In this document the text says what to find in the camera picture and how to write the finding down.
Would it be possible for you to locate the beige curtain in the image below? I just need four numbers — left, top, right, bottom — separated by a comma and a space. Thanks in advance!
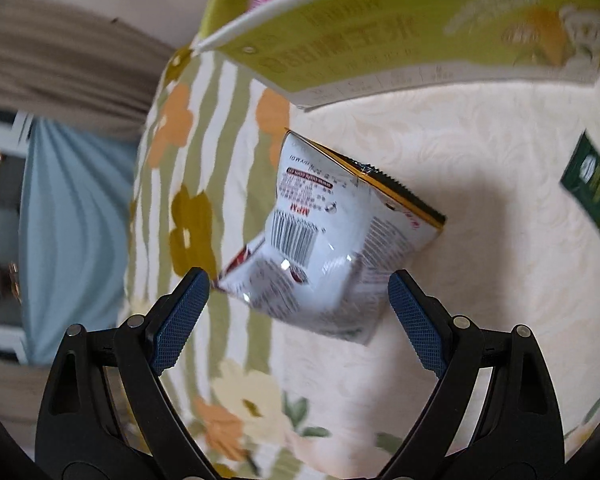
0, 0, 177, 142

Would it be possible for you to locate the green striped floral blanket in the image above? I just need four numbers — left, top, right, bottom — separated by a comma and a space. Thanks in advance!
124, 50, 600, 480

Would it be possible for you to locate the light blue curtain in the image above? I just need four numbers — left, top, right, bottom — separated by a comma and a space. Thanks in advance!
19, 117, 140, 367

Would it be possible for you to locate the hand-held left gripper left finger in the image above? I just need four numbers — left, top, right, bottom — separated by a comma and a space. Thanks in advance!
35, 267, 217, 480

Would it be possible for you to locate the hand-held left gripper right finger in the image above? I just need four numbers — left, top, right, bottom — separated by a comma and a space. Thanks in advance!
379, 269, 566, 480

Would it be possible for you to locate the white snack packet yellow edge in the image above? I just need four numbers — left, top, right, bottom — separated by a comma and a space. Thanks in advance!
217, 130, 447, 346

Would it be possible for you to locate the dark green snack packet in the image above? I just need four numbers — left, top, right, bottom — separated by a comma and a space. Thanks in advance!
559, 130, 600, 267

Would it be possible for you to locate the white window frame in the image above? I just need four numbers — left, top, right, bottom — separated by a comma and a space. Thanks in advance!
0, 110, 35, 363

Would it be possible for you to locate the yellow-green cardboard box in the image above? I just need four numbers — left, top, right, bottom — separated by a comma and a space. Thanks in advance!
190, 0, 600, 114

